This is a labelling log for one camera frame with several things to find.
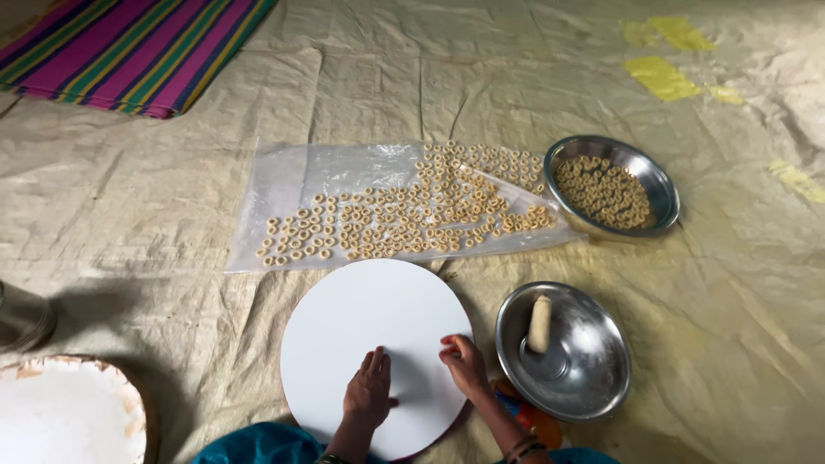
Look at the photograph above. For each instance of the person's right hand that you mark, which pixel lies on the person's right hand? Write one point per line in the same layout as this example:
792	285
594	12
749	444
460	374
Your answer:
467	370

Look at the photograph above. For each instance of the person's left hand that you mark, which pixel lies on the person's left hand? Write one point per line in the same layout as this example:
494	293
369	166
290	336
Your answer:
367	393

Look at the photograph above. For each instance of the person's right fingers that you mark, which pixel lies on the person's right fingers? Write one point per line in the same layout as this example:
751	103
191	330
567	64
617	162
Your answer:
454	348

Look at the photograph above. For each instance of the beige dough roll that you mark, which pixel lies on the beige dough roll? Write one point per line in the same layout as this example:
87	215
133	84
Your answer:
539	325

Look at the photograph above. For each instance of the white round rolling board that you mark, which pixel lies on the white round rolling board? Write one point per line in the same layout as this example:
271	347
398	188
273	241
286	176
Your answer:
361	309

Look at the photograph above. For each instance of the orange and blue packet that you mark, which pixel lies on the orange and blue packet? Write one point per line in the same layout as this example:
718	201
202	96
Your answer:
538	422

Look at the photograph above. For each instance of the dark bangles on right wrist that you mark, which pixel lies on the dark bangles on right wrist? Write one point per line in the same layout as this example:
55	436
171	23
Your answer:
525	448

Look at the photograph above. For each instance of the steel bowl with dough roll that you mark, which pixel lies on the steel bowl with dough roll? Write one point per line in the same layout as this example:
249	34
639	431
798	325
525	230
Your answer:
586	367

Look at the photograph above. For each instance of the spread of raw dough rings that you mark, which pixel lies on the spread of raw dough rings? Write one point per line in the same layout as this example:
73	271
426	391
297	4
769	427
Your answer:
412	219

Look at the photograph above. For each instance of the dark bangle on left wrist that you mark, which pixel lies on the dark bangle on left wrist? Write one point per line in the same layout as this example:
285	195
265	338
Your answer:
332	459

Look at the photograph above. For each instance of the clear plastic sheet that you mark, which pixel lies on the clear plastic sheet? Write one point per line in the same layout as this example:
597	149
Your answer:
335	174

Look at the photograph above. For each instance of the heap of bowl dough rings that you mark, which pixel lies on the heap of bowl dough rings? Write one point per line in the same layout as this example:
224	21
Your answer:
602	193

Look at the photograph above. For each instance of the person's teal clothing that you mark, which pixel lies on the person's teal clothing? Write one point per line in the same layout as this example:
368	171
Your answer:
258	448

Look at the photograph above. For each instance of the steel bowl with rings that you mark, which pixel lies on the steel bowl with rings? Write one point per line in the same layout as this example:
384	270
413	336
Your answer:
657	187

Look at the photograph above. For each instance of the beige woven plastic ground sheet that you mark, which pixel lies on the beige woven plastic ground sheet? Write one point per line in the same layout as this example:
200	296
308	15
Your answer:
722	290

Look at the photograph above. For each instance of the round basket with white lining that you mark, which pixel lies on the round basket with white lining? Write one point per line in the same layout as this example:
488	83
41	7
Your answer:
64	412

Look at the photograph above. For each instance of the steel pot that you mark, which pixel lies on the steel pot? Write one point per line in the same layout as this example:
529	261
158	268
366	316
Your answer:
22	319

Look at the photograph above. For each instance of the striped multicolour woven mat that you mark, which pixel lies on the striped multicolour woven mat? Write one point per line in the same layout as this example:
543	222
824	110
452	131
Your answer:
129	51

